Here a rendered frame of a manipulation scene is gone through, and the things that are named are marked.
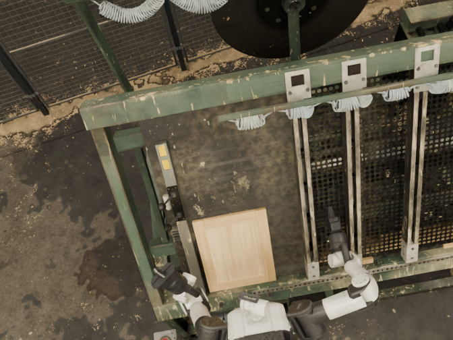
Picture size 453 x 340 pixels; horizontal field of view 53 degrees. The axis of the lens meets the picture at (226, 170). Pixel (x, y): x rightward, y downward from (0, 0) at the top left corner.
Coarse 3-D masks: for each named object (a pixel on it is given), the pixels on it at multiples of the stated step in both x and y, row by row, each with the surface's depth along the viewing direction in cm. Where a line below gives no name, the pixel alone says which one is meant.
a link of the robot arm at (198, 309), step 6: (204, 294) 220; (204, 300) 219; (192, 306) 216; (198, 306) 214; (204, 306) 215; (186, 312) 219; (192, 312) 212; (198, 312) 209; (204, 312) 208; (192, 318) 210
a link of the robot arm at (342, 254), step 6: (330, 246) 218; (336, 246) 215; (342, 246) 212; (348, 246) 217; (336, 252) 215; (342, 252) 212; (348, 252) 211; (330, 258) 215; (336, 258) 213; (342, 258) 214; (348, 258) 210; (330, 264) 216; (336, 264) 213; (342, 264) 214
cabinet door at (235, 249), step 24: (216, 216) 225; (240, 216) 224; (264, 216) 226; (216, 240) 231; (240, 240) 233; (264, 240) 233; (216, 264) 239; (240, 264) 241; (264, 264) 242; (216, 288) 247
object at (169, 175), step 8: (160, 144) 199; (168, 152) 201; (160, 160) 203; (168, 176) 207; (168, 184) 210; (176, 184) 210; (184, 208) 221; (184, 224) 222; (184, 232) 224; (184, 240) 226; (192, 240) 231; (184, 248) 229; (192, 248) 229; (192, 256) 232; (192, 264) 235; (192, 272) 237; (200, 272) 241; (200, 280) 241
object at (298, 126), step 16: (288, 80) 182; (304, 80) 183; (288, 96) 186; (304, 96) 186; (304, 128) 197; (304, 144) 201; (304, 160) 208; (304, 176) 214; (304, 192) 214; (304, 208) 219; (304, 224) 224; (304, 240) 231; (304, 256) 242
